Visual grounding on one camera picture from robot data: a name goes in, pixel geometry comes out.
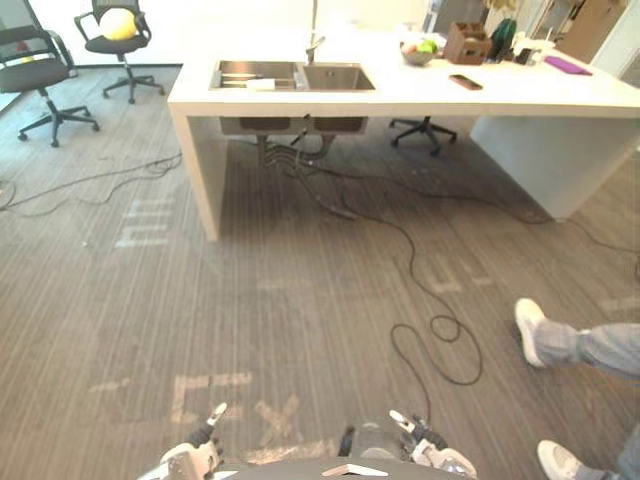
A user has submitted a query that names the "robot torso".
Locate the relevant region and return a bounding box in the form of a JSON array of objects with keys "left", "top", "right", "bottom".
[{"left": 213, "top": 456, "right": 404, "bottom": 480}]

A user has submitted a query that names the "long black floor cable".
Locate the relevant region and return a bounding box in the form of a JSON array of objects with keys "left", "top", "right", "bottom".
[{"left": 282, "top": 162, "right": 484, "bottom": 424}]

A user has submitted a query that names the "person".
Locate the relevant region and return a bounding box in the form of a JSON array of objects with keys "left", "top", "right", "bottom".
[{"left": 514, "top": 297, "right": 640, "bottom": 480}]

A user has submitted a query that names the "black office chair base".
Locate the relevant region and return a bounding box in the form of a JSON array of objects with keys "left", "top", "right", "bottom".
[{"left": 388, "top": 116, "right": 458, "bottom": 157}]

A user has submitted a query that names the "chrome faucet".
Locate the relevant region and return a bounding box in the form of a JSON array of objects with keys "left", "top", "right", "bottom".
[{"left": 305, "top": 0, "right": 327, "bottom": 66}]

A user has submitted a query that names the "black mesh office chair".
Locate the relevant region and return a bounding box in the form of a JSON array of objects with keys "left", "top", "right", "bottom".
[
  {"left": 73, "top": 0, "right": 166, "bottom": 105},
  {"left": 0, "top": 9, "right": 101, "bottom": 149}
]

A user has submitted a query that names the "metal fruit bowl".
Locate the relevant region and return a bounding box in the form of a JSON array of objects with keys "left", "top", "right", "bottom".
[{"left": 399, "top": 39, "right": 441, "bottom": 67}]

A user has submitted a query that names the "dark green bottle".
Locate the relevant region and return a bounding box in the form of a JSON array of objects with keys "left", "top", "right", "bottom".
[{"left": 489, "top": 17, "right": 519, "bottom": 62}]

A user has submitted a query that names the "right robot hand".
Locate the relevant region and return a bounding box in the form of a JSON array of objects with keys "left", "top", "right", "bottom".
[{"left": 388, "top": 409, "right": 449, "bottom": 454}]

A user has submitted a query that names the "black smartphone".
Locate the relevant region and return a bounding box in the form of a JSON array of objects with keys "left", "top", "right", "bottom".
[{"left": 448, "top": 73, "right": 484, "bottom": 91}]

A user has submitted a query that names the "white kitchen island table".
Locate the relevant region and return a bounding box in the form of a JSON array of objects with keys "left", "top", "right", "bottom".
[{"left": 166, "top": 24, "right": 640, "bottom": 243}]

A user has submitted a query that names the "stainless steel double sink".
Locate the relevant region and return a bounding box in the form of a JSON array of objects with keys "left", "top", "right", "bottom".
[{"left": 208, "top": 60, "right": 377, "bottom": 93}]

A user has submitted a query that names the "yellow ball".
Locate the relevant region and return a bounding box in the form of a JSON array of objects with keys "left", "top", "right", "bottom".
[{"left": 99, "top": 7, "right": 138, "bottom": 42}]

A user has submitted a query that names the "purple cloth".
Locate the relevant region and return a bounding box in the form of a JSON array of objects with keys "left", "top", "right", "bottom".
[{"left": 543, "top": 55, "right": 594, "bottom": 77}]

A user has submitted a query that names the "thin black floor cable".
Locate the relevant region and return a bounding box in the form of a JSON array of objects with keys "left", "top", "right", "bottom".
[{"left": 0, "top": 152, "right": 184, "bottom": 218}]

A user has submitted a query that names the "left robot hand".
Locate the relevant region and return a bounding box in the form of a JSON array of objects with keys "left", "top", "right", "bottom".
[{"left": 186, "top": 402, "right": 229, "bottom": 454}]

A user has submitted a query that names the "brown wooden box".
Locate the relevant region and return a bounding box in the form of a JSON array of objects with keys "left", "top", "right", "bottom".
[{"left": 442, "top": 20, "right": 494, "bottom": 66}]

